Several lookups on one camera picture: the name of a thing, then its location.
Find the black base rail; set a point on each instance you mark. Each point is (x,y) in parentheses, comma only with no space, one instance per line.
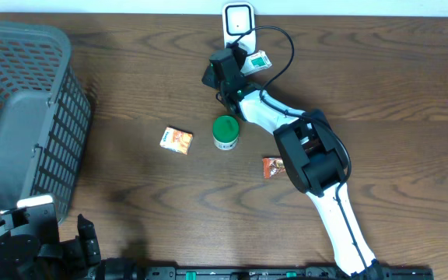
(124,269)

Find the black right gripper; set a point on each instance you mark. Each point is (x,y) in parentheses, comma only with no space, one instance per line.
(207,75)

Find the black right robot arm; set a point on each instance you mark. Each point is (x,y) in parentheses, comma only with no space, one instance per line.
(315,159)

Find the orange chocolate bar wrapper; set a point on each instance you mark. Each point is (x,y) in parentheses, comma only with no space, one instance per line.
(272,166)

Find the white barcode scanner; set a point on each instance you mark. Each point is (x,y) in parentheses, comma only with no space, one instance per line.
(238,18)

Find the green lidded jar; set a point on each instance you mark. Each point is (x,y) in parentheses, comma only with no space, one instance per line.
(225,131)

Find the white green medicine box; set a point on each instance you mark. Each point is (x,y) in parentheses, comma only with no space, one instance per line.
(255,62)

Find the grey plastic basket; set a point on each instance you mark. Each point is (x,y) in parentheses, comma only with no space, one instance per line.
(44,116)

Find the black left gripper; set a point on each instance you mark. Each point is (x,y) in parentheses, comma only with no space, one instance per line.
(71,251)

